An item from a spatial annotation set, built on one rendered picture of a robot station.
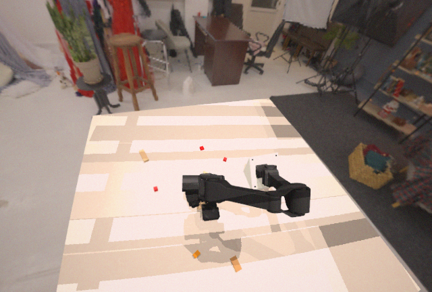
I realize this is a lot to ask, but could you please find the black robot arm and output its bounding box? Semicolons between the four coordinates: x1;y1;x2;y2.
182;164;311;218

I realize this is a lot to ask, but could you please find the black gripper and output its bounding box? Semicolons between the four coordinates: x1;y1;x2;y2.
201;173;220;221

